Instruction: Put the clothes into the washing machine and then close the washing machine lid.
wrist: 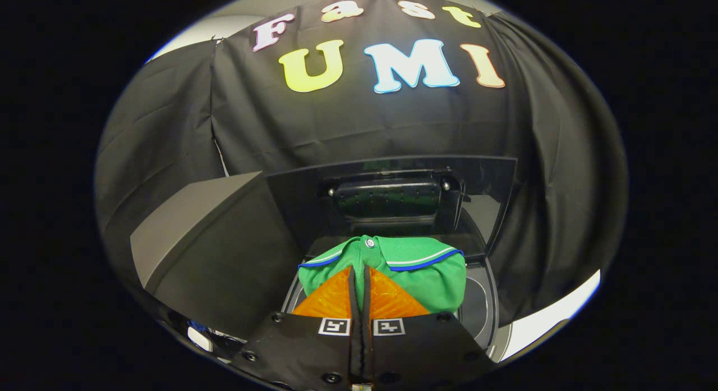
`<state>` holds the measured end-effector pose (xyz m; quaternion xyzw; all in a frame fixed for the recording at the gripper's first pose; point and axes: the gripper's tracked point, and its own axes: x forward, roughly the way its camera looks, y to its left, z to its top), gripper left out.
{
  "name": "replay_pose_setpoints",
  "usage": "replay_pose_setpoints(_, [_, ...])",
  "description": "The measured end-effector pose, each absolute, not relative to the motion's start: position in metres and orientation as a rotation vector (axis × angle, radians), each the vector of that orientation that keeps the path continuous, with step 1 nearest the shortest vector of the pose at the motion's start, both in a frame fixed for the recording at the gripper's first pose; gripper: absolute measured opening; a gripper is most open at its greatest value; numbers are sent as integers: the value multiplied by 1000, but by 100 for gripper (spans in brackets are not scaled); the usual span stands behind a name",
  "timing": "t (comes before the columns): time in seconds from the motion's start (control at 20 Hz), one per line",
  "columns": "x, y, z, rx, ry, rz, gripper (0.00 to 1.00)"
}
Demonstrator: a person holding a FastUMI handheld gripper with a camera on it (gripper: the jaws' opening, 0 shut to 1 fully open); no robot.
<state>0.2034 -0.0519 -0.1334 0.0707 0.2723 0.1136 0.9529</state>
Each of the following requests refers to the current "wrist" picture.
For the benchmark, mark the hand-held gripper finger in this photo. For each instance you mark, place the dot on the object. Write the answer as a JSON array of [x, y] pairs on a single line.
[[353, 301], [367, 301]]

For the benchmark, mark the green polo shirt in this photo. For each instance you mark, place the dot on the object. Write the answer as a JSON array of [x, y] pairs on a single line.
[[432, 279]]

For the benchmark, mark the grey washing machine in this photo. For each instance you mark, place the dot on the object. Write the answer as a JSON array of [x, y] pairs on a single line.
[[479, 307]]

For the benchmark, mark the grey cabinet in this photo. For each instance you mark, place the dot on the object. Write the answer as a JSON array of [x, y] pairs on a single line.
[[213, 251]]

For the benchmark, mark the black backdrop cloth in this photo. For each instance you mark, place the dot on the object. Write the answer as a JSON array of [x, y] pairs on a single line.
[[364, 122]]

